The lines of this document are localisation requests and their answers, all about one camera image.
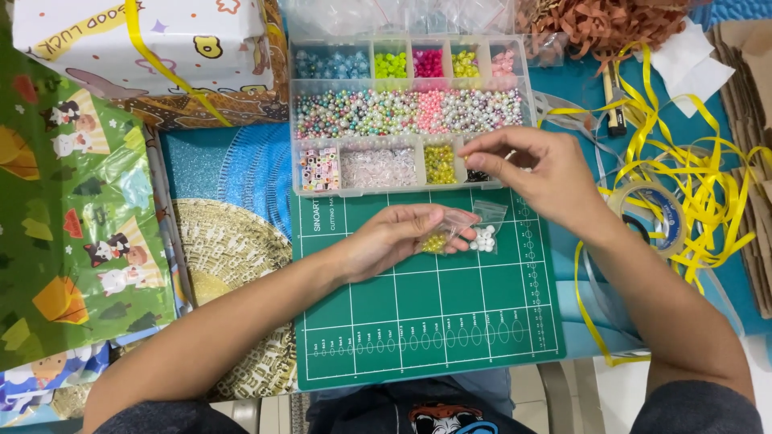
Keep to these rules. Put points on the person's left hand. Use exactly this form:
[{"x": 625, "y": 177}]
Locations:
[{"x": 392, "y": 241}]

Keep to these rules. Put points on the person's right hand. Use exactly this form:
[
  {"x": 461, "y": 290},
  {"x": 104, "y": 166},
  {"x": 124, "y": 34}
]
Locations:
[{"x": 549, "y": 175}]

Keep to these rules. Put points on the small bag of yellow beads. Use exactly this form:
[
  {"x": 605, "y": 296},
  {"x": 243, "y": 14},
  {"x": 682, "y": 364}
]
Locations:
[{"x": 435, "y": 241}]

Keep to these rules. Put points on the heap of black beads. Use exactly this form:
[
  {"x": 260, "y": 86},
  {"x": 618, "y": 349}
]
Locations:
[{"x": 477, "y": 176}]

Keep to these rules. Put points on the heap of clear pale beads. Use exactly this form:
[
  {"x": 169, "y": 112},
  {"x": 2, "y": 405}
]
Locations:
[{"x": 379, "y": 167}]

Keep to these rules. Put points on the green cutting mat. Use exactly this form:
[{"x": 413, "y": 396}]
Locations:
[{"x": 434, "y": 313}]

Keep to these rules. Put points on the yellow black utility knife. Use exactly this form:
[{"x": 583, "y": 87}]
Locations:
[{"x": 614, "y": 114}]

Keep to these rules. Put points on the small bag of white beads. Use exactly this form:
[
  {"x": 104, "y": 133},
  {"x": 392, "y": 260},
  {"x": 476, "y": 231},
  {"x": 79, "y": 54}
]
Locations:
[{"x": 484, "y": 238}]

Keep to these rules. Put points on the heap of shiny yellow beads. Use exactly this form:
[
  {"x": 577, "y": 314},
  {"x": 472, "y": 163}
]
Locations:
[{"x": 440, "y": 164}]

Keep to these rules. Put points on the heap of letter cube beads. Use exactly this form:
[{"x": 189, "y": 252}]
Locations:
[{"x": 318, "y": 170}]

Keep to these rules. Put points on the blue textured mat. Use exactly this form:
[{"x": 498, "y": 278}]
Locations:
[{"x": 573, "y": 283}]

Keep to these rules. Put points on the heap of pink beads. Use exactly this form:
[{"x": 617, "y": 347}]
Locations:
[{"x": 503, "y": 63}]

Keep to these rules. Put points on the clear tape roll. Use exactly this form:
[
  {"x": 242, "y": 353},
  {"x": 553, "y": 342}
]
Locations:
[{"x": 669, "y": 211}]

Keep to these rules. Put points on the heap of pastel pearl beads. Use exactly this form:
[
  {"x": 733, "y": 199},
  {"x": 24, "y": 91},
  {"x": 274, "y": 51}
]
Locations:
[{"x": 392, "y": 113}]

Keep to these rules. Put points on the heap of yellow-green mixed beads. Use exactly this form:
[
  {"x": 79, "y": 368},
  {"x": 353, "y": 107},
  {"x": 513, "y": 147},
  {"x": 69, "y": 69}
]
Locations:
[{"x": 465, "y": 64}]

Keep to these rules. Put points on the gold lettered wrapping paper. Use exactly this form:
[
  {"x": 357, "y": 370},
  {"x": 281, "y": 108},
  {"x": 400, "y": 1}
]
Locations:
[{"x": 235, "y": 253}]

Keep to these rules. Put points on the brown shredded paper heap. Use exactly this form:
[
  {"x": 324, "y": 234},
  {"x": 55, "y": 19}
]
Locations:
[{"x": 597, "y": 24}]

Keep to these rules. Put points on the clear plastic bead organizer box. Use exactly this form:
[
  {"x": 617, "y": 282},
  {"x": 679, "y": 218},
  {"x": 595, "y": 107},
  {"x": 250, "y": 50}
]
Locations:
[{"x": 416, "y": 84}]

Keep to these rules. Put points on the tangled yellow ribbon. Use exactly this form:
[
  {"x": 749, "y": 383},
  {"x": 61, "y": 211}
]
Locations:
[{"x": 711, "y": 199}]

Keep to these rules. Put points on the heap of magenta beads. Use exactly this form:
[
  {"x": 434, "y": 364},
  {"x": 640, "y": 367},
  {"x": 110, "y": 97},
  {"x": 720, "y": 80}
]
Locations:
[{"x": 428, "y": 62}]

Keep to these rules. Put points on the blue glitter paper sheet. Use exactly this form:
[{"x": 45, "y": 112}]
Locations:
[{"x": 241, "y": 163}]

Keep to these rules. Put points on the heap of neon green beads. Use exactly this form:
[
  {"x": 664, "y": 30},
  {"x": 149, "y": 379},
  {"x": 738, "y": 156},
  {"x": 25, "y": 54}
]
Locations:
[{"x": 391, "y": 65}]

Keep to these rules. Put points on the white tissue paper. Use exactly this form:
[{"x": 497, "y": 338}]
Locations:
[{"x": 687, "y": 66}]

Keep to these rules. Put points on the person's dark printed shirt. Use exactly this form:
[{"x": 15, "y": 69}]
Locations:
[{"x": 446, "y": 419}]

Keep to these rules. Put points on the heap of blue beads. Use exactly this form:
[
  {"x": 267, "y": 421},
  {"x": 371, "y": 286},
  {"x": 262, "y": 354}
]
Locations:
[{"x": 332, "y": 64}]

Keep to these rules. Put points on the stack of brown paper bags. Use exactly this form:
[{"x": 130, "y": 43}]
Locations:
[{"x": 751, "y": 120}]

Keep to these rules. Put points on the stack of wrapping paper sheets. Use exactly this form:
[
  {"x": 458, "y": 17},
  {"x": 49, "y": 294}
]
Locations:
[{"x": 166, "y": 205}]

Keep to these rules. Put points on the yellow gift ribbon band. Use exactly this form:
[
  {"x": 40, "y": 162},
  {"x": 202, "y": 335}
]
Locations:
[{"x": 158, "y": 65}]

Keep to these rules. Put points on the green cartoon wrapping paper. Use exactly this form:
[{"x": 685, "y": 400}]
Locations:
[{"x": 72, "y": 211}]

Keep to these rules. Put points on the white cartoon wrapped gift box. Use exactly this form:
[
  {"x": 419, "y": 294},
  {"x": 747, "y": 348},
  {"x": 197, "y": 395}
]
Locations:
[{"x": 90, "y": 48}]

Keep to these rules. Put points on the blue cartoon wrapping paper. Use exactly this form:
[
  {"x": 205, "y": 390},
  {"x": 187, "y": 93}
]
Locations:
[{"x": 36, "y": 374}]

